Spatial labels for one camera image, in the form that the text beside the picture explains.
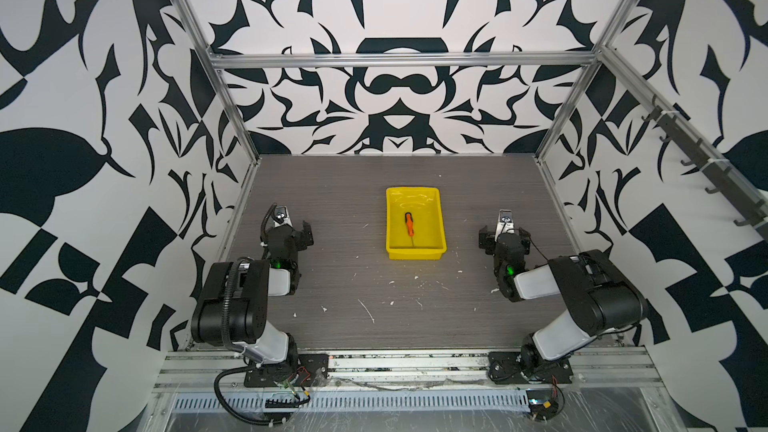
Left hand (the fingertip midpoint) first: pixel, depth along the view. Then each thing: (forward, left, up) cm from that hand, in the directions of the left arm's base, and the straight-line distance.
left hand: (287, 220), depth 92 cm
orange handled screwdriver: (+1, -38, -7) cm, 38 cm away
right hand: (-3, -67, -1) cm, 67 cm away
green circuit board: (-47, -65, -9) cm, 81 cm away
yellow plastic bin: (+11, -44, -9) cm, 46 cm away
